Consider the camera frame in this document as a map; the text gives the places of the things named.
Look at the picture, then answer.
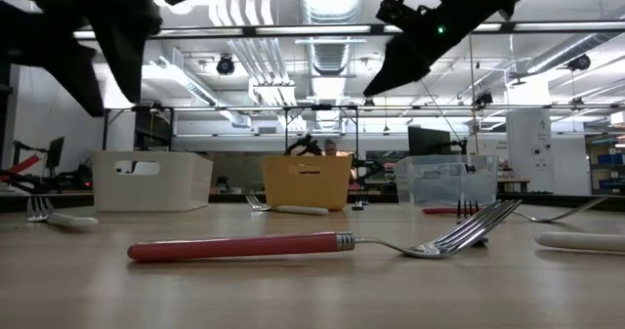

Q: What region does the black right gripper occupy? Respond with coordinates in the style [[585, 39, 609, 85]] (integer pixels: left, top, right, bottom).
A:
[[363, 0, 494, 97]]

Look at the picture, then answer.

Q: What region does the red-handled fork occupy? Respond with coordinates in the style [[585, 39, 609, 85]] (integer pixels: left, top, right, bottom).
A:
[[126, 199, 522, 264], [421, 196, 610, 224]]

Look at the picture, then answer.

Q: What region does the orange plastic bin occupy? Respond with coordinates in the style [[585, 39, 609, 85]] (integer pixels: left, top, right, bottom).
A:
[[260, 154, 354, 212]]

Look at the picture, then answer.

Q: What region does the white-handled fork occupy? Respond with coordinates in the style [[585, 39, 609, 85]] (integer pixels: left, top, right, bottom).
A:
[[533, 230, 625, 254], [245, 194, 330, 217], [25, 195, 101, 233]]

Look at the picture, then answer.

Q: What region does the red background arm link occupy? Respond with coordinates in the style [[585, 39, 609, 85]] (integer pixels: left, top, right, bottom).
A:
[[0, 153, 41, 183]]

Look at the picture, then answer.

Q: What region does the person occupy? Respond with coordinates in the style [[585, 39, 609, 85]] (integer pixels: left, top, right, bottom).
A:
[[321, 139, 356, 158]]

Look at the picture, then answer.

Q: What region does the small black monitor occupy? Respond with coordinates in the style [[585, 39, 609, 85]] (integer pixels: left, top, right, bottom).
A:
[[45, 136, 66, 173]]

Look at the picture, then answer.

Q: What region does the clear plastic bin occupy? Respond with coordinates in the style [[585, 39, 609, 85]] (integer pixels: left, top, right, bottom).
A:
[[393, 153, 500, 208]]

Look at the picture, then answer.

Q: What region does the white pillar with signs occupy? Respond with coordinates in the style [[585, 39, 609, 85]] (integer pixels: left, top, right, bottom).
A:
[[505, 108, 557, 194]]

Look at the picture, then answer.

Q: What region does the wooden background table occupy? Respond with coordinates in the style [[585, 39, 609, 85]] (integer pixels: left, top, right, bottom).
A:
[[496, 176, 532, 194]]

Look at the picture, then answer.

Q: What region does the white plastic bin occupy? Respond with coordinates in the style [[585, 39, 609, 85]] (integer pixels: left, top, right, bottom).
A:
[[92, 150, 215, 213]]

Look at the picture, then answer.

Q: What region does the shelf with blue bins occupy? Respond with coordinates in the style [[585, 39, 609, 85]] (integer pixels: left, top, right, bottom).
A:
[[584, 133, 625, 197]]

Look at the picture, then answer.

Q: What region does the black background workstation frame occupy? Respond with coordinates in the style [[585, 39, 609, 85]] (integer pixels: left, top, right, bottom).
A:
[[101, 103, 362, 157]]

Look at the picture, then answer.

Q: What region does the silver ceiling duct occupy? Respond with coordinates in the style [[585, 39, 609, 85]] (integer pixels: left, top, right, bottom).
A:
[[296, 0, 367, 131]]

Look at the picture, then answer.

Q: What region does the black dome ceiling camera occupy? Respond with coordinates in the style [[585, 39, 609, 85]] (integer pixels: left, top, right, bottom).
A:
[[216, 54, 236, 77], [566, 54, 593, 72]]

